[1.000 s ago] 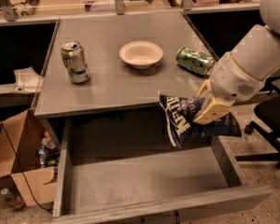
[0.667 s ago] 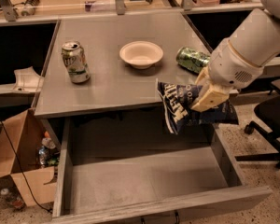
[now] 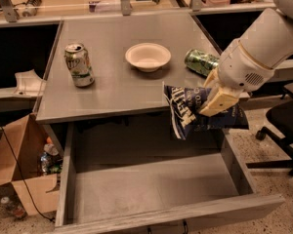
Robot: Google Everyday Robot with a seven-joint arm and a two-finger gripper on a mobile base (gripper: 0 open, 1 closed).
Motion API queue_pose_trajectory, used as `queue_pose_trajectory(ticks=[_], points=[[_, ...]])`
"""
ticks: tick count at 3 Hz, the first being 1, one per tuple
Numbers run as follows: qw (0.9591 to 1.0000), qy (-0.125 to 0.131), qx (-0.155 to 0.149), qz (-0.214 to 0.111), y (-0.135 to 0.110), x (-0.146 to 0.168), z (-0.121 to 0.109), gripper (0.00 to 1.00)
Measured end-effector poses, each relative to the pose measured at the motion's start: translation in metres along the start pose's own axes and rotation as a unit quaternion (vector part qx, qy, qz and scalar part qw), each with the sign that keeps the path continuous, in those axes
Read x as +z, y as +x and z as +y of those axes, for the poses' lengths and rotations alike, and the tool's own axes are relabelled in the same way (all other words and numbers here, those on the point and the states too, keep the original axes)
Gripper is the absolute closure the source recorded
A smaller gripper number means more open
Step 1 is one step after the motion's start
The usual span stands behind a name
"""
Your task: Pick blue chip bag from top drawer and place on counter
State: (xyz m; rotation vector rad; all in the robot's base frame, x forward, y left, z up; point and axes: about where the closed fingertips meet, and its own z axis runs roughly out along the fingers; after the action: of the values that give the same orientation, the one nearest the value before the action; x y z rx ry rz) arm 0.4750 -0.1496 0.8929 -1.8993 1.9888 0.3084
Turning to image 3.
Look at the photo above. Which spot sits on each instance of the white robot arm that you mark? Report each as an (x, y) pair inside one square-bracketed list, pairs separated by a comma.
[(269, 39)]

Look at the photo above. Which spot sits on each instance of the cardboard box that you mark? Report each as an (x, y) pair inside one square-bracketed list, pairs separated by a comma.
[(21, 144)]

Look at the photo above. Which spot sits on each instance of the white paper bowl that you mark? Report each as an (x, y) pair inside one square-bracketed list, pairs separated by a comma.
[(148, 57)]

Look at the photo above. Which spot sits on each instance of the blue chip bag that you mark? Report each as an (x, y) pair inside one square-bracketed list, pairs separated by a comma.
[(184, 105)]

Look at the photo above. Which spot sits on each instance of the black office chair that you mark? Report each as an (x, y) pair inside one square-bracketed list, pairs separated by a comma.
[(281, 117)]

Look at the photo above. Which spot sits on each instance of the green soda can lying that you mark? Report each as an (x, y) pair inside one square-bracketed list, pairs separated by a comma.
[(200, 62)]

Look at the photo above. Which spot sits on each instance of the grey open drawer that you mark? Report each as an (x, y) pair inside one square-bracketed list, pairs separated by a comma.
[(134, 178)]

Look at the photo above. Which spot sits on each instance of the plastic bottles in box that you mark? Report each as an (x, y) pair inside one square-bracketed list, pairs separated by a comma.
[(50, 160)]

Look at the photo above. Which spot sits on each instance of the grey metal bracket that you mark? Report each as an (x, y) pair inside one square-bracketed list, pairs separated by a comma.
[(29, 84)]

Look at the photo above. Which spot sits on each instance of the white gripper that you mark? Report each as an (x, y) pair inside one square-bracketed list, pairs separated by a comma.
[(242, 68)]

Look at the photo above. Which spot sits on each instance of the grey counter cabinet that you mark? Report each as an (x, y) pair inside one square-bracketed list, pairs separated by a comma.
[(120, 88)]

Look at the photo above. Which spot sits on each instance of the upright white soda can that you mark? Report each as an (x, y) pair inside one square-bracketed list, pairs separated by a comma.
[(78, 63)]

